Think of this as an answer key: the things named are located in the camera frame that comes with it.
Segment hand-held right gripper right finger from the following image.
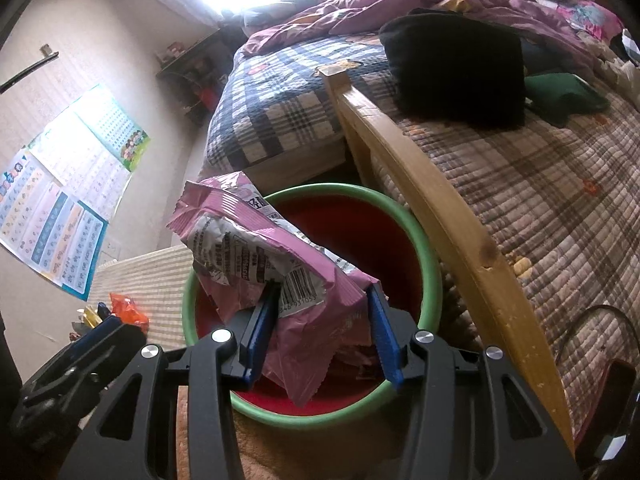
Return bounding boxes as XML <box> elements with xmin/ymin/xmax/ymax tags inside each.
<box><xmin>367</xmin><ymin>282</ymin><xmax>583</xmax><ymax>480</ymax></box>

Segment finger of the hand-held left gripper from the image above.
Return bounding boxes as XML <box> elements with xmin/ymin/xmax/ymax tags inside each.
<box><xmin>67</xmin><ymin>316</ymin><xmax>121</xmax><ymax>356</ymax></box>
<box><xmin>85</xmin><ymin>324</ymin><xmax>147</xmax><ymax>373</ymax></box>

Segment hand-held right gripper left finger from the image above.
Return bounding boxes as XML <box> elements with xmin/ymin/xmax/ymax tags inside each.
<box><xmin>60</xmin><ymin>282</ymin><xmax>281</xmax><ymax>480</ymax></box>

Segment yellow carton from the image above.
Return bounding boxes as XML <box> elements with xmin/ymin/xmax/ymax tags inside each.
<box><xmin>74</xmin><ymin>305</ymin><xmax>108</xmax><ymax>332</ymax></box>

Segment pink snack wrapper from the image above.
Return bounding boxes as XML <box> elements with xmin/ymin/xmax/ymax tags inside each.
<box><xmin>167</xmin><ymin>171</ymin><xmax>383</xmax><ymax>408</ymax></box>

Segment green-rimmed red bin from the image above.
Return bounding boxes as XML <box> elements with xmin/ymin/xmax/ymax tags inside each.
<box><xmin>181</xmin><ymin>183</ymin><xmax>443</xmax><ymax>432</ymax></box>

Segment orange snack wrapper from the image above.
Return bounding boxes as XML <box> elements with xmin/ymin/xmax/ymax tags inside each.
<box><xmin>109</xmin><ymin>292</ymin><xmax>151</xmax><ymax>333</ymax></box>

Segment striped beige mat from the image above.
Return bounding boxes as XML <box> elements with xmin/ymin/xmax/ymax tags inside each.
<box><xmin>92</xmin><ymin>247</ymin><xmax>201</xmax><ymax>356</ymax></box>

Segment brown plaid quilt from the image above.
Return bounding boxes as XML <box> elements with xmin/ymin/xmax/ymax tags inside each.
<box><xmin>370</xmin><ymin>75</ymin><xmax>640</xmax><ymax>441</ymax></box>

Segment blue plaid quilt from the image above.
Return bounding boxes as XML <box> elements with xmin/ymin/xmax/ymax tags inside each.
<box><xmin>202</xmin><ymin>30</ymin><xmax>396</xmax><ymax>171</ymax></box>

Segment dark object with red edge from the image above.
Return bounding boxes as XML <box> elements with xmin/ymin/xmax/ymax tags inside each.
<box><xmin>575</xmin><ymin>357</ymin><xmax>640</xmax><ymax>476</ymax></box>

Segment dark wooden shelf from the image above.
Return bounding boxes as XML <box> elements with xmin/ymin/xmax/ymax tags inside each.
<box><xmin>155</xmin><ymin>27</ymin><xmax>238</xmax><ymax>123</ymax></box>

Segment black rod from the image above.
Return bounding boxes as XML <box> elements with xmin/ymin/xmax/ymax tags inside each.
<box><xmin>0</xmin><ymin>51</ymin><xmax>60</xmax><ymax>95</ymax></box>

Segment black cushion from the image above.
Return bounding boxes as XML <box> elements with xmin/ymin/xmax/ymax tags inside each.
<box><xmin>378</xmin><ymin>8</ymin><xmax>528</xmax><ymax>128</ymax></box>

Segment green cloth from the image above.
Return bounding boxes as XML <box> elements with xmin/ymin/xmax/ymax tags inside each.
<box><xmin>522</xmin><ymin>72</ymin><xmax>611</xmax><ymax>128</ymax></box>

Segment purple duvet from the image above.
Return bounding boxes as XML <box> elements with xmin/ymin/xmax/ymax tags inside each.
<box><xmin>242</xmin><ymin>0</ymin><xmax>601</xmax><ymax>81</ymax></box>

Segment colourful floral pillow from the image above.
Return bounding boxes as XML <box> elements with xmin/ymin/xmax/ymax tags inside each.
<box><xmin>555</xmin><ymin>0</ymin><xmax>626</xmax><ymax>43</ymax></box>

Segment blue-bordered wall poster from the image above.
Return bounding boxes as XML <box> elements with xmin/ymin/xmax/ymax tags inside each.
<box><xmin>0</xmin><ymin>147</ymin><xmax>110</xmax><ymax>302</ymax></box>

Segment wooden bed frame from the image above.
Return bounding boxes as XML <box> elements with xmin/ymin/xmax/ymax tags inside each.
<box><xmin>320</xmin><ymin>67</ymin><xmax>576</xmax><ymax>456</ymax></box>

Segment green-cornered wall poster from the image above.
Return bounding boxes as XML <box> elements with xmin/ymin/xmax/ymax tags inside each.
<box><xmin>30</xmin><ymin>84</ymin><xmax>152</xmax><ymax>221</ymax></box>

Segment black cable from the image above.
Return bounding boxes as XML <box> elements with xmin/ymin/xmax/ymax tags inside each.
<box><xmin>550</xmin><ymin>302</ymin><xmax>638</xmax><ymax>361</ymax></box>

